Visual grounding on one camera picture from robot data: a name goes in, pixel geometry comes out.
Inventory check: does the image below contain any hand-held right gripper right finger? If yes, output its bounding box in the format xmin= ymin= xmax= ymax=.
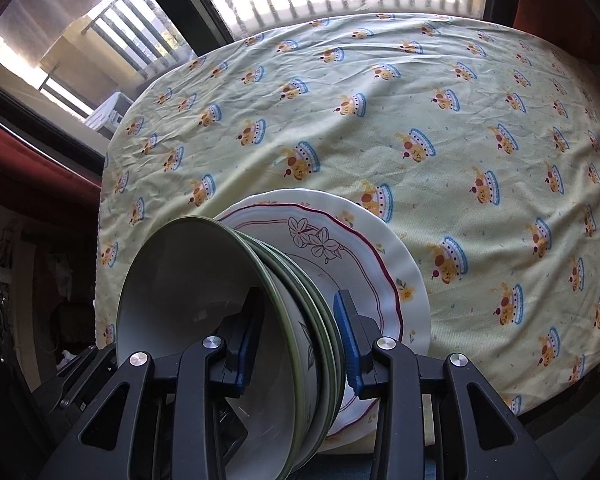
xmin=332 ymin=290 xmax=561 ymax=480

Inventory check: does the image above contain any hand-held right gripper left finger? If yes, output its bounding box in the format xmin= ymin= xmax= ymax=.
xmin=37 ymin=287 xmax=266 ymax=480

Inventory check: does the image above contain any white bowl dark rim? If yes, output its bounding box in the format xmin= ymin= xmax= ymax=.
xmin=245 ymin=237 xmax=348 ymax=456
xmin=116 ymin=216 xmax=326 ymax=480
xmin=232 ymin=230 xmax=337 ymax=466

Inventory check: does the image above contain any yellow flower scalloped plate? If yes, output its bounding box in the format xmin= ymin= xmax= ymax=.
xmin=215 ymin=187 xmax=431 ymax=453

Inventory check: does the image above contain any red rim scalloped plate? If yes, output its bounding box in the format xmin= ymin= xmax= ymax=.
xmin=215 ymin=202 xmax=406 ymax=436

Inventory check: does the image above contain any yellow printed tablecloth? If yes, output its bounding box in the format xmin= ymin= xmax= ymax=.
xmin=94 ymin=11 xmax=600 ymax=418

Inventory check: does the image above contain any red curtain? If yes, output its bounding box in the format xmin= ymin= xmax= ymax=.
xmin=510 ymin=0 xmax=600 ymax=66
xmin=0 ymin=110 xmax=103 ymax=211

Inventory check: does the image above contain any white air conditioner unit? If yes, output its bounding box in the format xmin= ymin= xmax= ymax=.
xmin=85 ymin=92 xmax=136 ymax=138

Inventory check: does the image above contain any balcony railing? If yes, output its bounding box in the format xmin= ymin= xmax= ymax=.
xmin=82 ymin=0 xmax=486 ymax=76

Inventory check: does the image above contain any white hanging cloth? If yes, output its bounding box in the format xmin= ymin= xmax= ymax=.
xmin=0 ymin=0 xmax=126 ymax=61

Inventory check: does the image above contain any dark window frame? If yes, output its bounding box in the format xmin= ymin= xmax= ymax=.
xmin=0 ymin=0 xmax=236 ymax=161

